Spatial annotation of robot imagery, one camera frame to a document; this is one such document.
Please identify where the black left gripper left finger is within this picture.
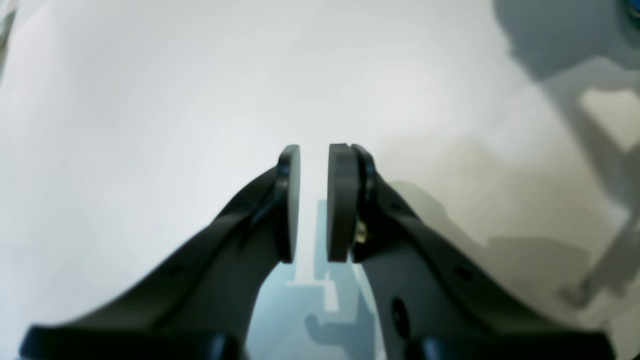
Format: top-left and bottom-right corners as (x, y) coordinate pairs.
(20, 145), (301, 360)

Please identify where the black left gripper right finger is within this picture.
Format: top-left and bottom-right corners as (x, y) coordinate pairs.
(327, 143), (616, 360)

